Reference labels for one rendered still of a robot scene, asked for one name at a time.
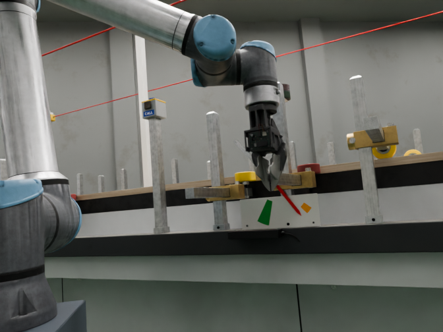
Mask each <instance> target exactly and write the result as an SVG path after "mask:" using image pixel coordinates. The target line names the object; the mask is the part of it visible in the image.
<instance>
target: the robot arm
mask: <svg viewBox="0 0 443 332"><path fill-rule="evenodd" d="M47 1H50V2H52V3H55V4H57V5H60V6H62V7H65V8H67V9H70V10H72V11H75V12H78V13H80V14H83V15H85V16H88V17H90V18H93V19H96V20H99V21H100V22H103V23H106V24H108V25H110V26H113V27H116V28H118V29H121V30H124V31H126V32H128V33H131V34H134V35H136V36H139V37H141V38H144V39H146V40H149V41H151V42H154V43H157V44H159V45H162V46H164V47H167V48H169V49H172V50H174V51H177V52H179V53H180V54H182V55H184V56H187V57H190V58H191V72H192V81H193V83H194V85H195V86H197V87H203V88H205V87H207V86H235V85H243V91H244V102H245V109H246V110H247V111H249V120H250V130H244V135H245V151H246V152H252V161H253V163H254V165H255V167H256V169H255V171H256V175H257V176H258V177H259V178H260V179H261V181H262V183H263V184H264V186H265V187H266V188H267V189H268V190H269V191H274V189H275V188H276V186H277V185H278V183H279V180H280V177H281V174H282V171H283V168H284V166H285V162H286V159H287V151H286V148H285V142H283V140H282V137H283V136H282V135H280V132H279V130H278V128H277V126H276V124H275V122H274V120H273V119H271V117H270V116H271V115H274V114H276V113H277V108H278V106H279V105H280V98H279V94H281V92H280V90H278V77H277V69H276V56H275V51H274V48H273V46H272V45H271V44H269V43H267V42H265V41H248V42H246V43H244V44H243V45H242V46H241V47H240V49H236V45H237V40H236V33H235V29H234V27H233V25H232V24H231V23H230V21H228V19H226V18H224V17H222V16H220V15H216V14H210V15H207V16H204V17H201V16H198V15H196V14H190V13H187V12H185V11H182V10H180V9H177V8H175V7H172V6H170V5H166V4H165V3H162V2H159V1H156V0H47ZM39 9H40V0H0V119H1V128H2V133H3V143H4V149H5V158H6V163H7V172H8V178H7V180H0V332H22V331H26V330H29V329H32V328H35V327H37V326H39V325H42V324H44V323H47V322H48V321H50V320H52V319H53V318H54V317H55V316H56V315H57V302H56V300H55V297H54V295H53V293H52V291H51V289H50V286H49V284H48V282H47V279H46V278H45V260H44V254H46V253H51V252H55V251H58V250H60V249H62V248H63V247H64V246H66V245H67V244H68V243H70V242H71V241H72V240H73V239H74V238H75V237H76V235H77V234H78V232H79V230H80V227H81V224H82V213H81V210H80V208H79V206H78V204H77V203H76V202H75V200H74V199H73V198H71V192H70V187H69V180H68V178H67V177H65V176H63V175H62V174H61V173H60V172H59V170H58V165H57V157H56V152H55V143H54V139H53V130H52V125H51V117H50V112H49V103H48V98H47V90H46V85H45V76H44V68H43V63H42V54H41V49H40V41H39V36H38V27H37V22H36V19H37V15H36V13H38V12H39ZM246 137H247V138H248V147H247V139H246ZM268 153H272V158H271V159H270V165H271V166H270V174H271V176H272V181H270V174H269V172H268V167H269V161H268V160H267V159H264V158H263V157H265V156H266V154H268Z"/></svg>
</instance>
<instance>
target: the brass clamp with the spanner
mask: <svg viewBox="0 0 443 332"><path fill-rule="evenodd" d="M288 174H293V175H300V176H301V185H295V186H286V185H279V186H280V187H281V189H282V190H289V189H299V188H312V187H316V178H315V172H314V171H305V172H298V173H288Z"/></svg>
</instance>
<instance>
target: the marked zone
mask: <svg viewBox="0 0 443 332"><path fill-rule="evenodd" d="M271 209H272V201H270V200H267V201H266V203H265V205H264V208H263V210H262V212H261V214H260V217H259V218H258V222H260V223H262V224H265V225H269V223H270V214H271Z"/></svg>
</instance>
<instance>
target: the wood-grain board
mask: <svg viewBox="0 0 443 332"><path fill-rule="evenodd" d="M441 160H443V152H433V153H422V154H417V155H407V156H400V157H390V158H384V159H374V168H376V167H387V166H394V165H405V164H412V163H423V162H429V161H441ZM358 169H361V164H360V161H357V162H351V163H340V164H335V165H324V166H320V173H319V174H322V173H334V172H340V171H352V170H358ZM292 173H297V169H292ZM255 177H256V180H255V181H258V180H261V179H260V178H259V177H258V176H257V175H256V174H255ZM224 183H225V184H233V183H235V177H225V178H224ZM211 185H212V182H211V179H209V180H198V181H192V182H182V183H176V184H166V185H165V191H168V190H180V189H186V188H198V187H204V186H211ZM151 192H153V187H152V186H149V187H143V188H133V189H127V190H116V191H111V192H100V193H94V194H83V195H78V196H76V201H79V200H91V199H97V198H108V197H115V196H126V195H133V194H144V193H151Z"/></svg>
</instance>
